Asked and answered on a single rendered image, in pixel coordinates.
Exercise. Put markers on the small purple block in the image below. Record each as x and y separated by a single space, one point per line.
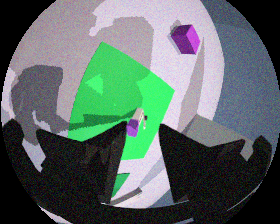
185 38

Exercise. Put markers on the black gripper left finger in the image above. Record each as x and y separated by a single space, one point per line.
98 157

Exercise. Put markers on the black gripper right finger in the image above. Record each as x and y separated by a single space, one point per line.
188 162

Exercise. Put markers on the green square zone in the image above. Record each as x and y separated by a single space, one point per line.
113 87

